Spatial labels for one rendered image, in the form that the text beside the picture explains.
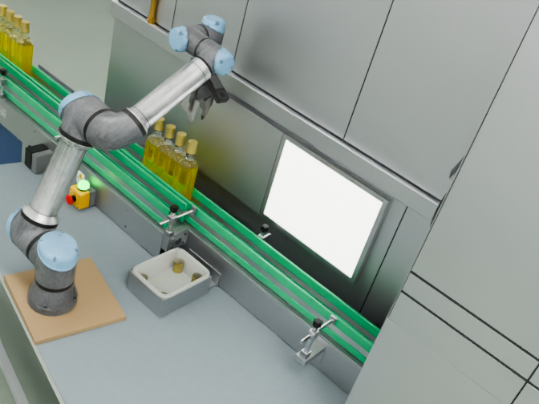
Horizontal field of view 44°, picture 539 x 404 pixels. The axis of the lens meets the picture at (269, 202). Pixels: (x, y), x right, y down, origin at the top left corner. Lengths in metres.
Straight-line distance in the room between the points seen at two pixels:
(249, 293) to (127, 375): 0.51
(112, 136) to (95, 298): 0.59
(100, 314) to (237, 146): 0.74
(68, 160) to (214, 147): 0.63
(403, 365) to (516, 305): 0.38
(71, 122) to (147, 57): 0.76
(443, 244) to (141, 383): 0.98
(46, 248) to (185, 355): 0.53
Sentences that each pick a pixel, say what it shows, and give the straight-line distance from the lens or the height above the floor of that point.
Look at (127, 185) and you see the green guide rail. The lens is 2.47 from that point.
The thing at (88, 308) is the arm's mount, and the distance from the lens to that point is 2.20.
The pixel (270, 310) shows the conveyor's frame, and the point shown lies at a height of 0.83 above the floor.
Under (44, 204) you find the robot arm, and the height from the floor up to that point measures 1.07.
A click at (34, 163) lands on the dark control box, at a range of 2.76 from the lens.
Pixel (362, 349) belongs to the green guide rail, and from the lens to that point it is 2.09.
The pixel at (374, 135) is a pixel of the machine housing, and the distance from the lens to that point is 2.04.
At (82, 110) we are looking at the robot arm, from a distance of 1.96.
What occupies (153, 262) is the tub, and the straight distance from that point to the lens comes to 2.30.
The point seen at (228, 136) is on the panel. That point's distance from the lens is 2.38.
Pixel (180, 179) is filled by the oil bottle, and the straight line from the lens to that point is 2.40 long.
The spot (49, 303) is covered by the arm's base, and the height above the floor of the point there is 0.81.
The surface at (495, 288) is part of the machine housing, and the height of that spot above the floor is 1.49.
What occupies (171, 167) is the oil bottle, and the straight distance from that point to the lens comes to 2.42.
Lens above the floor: 2.32
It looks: 33 degrees down
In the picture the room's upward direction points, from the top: 17 degrees clockwise
